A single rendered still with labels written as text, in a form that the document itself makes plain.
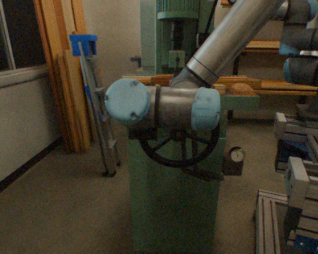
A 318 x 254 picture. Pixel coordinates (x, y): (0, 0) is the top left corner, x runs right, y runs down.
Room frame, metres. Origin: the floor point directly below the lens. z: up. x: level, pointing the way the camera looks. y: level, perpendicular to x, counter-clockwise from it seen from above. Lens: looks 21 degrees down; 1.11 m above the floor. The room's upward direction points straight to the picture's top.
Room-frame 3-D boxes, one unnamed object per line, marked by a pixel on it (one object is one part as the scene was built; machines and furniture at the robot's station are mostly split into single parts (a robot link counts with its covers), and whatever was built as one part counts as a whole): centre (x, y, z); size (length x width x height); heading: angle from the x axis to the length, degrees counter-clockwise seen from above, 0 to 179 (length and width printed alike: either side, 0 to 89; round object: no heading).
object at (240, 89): (0.96, -0.36, 0.92); 0.14 x 0.09 x 0.04; 178
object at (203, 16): (1.27, -0.24, 1.23); 0.09 x 0.08 x 0.15; 178
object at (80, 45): (1.77, 0.51, 0.58); 0.27 x 0.25 x 1.16; 85
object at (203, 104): (0.40, -0.05, 0.99); 0.11 x 0.11 x 0.08; 85
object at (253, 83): (1.05, -0.15, 0.92); 0.67 x 0.02 x 0.04; 88
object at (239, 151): (0.84, -0.33, 0.65); 0.06 x 0.04 x 0.08; 88
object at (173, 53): (1.08, -0.08, 1.03); 0.14 x 0.07 x 0.09; 178
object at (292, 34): (0.86, -0.51, 1.12); 0.11 x 0.08 x 0.11; 43
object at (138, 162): (1.18, -0.08, 0.36); 0.58 x 0.45 x 0.71; 178
